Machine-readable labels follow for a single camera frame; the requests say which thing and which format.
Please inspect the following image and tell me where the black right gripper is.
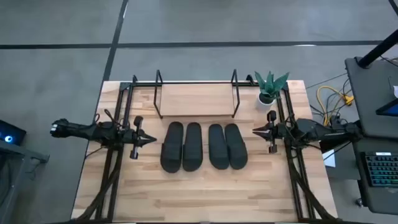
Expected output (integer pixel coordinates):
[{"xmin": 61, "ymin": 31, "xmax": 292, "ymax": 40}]
[{"xmin": 252, "ymin": 110, "xmax": 289, "ymax": 154}]

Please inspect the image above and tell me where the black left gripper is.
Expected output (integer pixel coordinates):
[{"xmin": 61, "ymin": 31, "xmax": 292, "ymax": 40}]
[{"xmin": 123, "ymin": 115, "xmax": 157, "ymax": 160}]

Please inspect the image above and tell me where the black rubber slide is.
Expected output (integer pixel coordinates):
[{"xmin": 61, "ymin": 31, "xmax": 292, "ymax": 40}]
[
  {"xmin": 182, "ymin": 122, "xmax": 203, "ymax": 172},
  {"xmin": 160, "ymin": 121, "xmax": 184, "ymax": 174},
  {"xmin": 208, "ymin": 123, "xmax": 231, "ymax": 170},
  {"xmin": 224, "ymin": 123, "xmax": 249, "ymax": 170}
]

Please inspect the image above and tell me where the green plant in white pot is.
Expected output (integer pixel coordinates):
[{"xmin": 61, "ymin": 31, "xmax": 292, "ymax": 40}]
[{"xmin": 254, "ymin": 70, "xmax": 290, "ymax": 110}]

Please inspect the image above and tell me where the black bar under desk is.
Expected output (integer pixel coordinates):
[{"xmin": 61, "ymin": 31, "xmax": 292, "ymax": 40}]
[{"xmin": 319, "ymin": 133, "xmax": 363, "ymax": 154}]

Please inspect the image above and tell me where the white paper sheet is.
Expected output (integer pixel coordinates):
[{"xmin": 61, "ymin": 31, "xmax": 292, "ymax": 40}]
[{"xmin": 322, "ymin": 149, "xmax": 336, "ymax": 168}]

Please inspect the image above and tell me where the grey desk panel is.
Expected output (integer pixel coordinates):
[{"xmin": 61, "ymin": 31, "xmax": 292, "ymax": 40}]
[
  {"xmin": 351, "ymin": 135, "xmax": 398, "ymax": 215},
  {"xmin": 344, "ymin": 57, "xmax": 398, "ymax": 139}
]

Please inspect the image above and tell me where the backlit keyboard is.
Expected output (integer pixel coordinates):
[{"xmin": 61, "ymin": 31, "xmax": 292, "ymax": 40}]
[{"xmin": 360, "ymin": 151, "xmax": 398, "ymax": 188}]

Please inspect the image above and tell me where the blue tablet screen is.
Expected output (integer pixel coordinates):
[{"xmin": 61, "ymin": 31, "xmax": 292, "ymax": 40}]
[{"xmin": 375, "ymin": 98, "xmax": 398, "ymax": 118}]

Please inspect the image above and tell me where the black computer with blue light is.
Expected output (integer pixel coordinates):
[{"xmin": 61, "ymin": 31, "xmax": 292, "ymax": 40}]
[{"xmin": 0, "ymin": 119, "xmax": 27, "ymax": 146}]

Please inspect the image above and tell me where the grey metal cart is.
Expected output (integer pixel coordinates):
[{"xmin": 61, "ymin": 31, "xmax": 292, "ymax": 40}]
[{"xmin": 0, "ymin": 139, "xmax": 50, "ymax": 224}]

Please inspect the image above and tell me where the black pole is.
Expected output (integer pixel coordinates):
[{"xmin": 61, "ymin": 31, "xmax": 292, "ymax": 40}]
[{"xmin": 357, "ymin": 29, "xmax": 398, "ymax": 68}]

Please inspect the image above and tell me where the black metal rig frame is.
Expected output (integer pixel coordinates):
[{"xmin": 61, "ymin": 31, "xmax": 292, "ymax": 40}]
[{"xmin": 70, "ymin": 74, "xmax": 338, "ymax": 224}]

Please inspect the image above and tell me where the thin black floor cable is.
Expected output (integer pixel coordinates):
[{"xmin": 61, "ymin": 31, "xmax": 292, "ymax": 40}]
[{"xmin": 306, "ymin": 73, "xmax": 348, "ymax": 90}]

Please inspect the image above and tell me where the yellow cable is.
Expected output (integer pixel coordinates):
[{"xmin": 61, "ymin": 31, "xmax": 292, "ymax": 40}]
[{"xmin": 316, "ymin": 85, "xmax": 355, "ymax": 126}]

